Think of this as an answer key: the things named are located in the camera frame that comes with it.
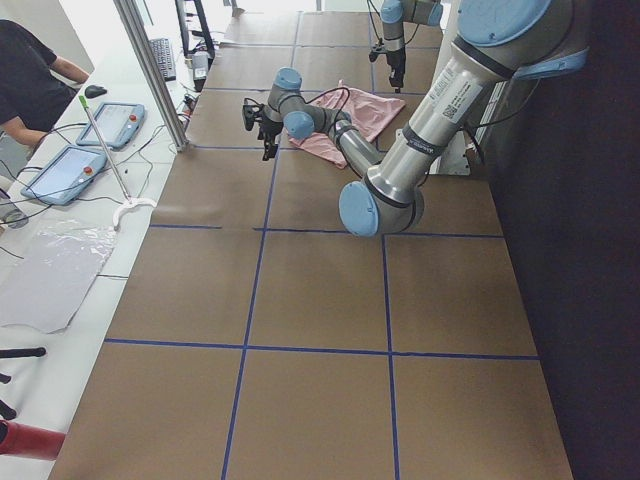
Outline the near blue teach pendant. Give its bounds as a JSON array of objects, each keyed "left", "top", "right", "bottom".
[{"left": 21, "top": 145, "right": 107, "bottom": 206}]

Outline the metal reacher stick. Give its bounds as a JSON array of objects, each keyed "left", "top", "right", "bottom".
[{"left": 79, "top": 95, "right": 157, "bottom": 231}]

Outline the red fire extinguisher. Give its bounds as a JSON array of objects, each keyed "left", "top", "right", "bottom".
[{"left": 0, "top": 420, "right": 66, "bottom": 461}]

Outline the far blue teach pendant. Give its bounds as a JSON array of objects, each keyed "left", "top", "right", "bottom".
[{"left": 92, "top": 102, "right": 146, "bottom": 151}]

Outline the black tripod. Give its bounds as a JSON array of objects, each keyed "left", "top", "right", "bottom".
[{"left": 1, "top": 346, "right": 47, "bottom": 420}]

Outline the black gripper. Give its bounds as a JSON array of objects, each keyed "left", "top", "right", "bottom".
[
  {"left": 386, "top": 48, "right": 406, "bottom": 93},
  {"left": 258, "top": 118, "right": 283, "bottom": 161}
]

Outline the black keyboard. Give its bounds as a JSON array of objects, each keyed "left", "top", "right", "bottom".
[{"left": 148, "top": 37, "right": 177, "bottom": 81}]

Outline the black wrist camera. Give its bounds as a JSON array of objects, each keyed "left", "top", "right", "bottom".
[
  {"left": 242, "top": 97, "right": 264, "bottom": 131},
  {"left": 368, "top": 41, "right": 387, "bottom": 63}
]

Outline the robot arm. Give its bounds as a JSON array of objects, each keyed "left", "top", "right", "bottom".
[
  {"left": 367, "top": 0, "right": 444, "bottom": 93},
  {"left": 242, "top": 0, "right": 593, "bottom": 237}
]

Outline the pink printed t-shirt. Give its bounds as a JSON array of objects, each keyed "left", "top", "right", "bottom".
[{"left": 288, "top": 80, "right": 406, "bottom": 169}]

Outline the clear plastic bag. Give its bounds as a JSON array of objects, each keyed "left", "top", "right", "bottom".
[{"left": 1, "top": 220, "right": 116, "bottom": 334}]

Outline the person in black shirt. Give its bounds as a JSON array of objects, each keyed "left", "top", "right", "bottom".
[{"left": 1, "top": 19, "right": 89, "bottom": 148}]

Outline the blue teach pendant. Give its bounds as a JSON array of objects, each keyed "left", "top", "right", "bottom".
[
  {"left": 21, "top": 145, "right": 107, "bottom": 206},
  {"left": 92, "top": 102, "right": 146, "bottom": 151}
]

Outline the black computer mouse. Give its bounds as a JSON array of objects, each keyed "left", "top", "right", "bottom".
[{"left": 84, "top": 85, "right": 108, "bottom": 99}]

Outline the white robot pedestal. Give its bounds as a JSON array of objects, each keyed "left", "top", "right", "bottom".
[{"left": 381, "top": 123, "right": 470, "bottom": 185}]

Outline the aluminium frame post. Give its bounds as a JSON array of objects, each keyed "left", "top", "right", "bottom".
[{"left": 113, "top": 0, "right": 188, "bottom": 152}]

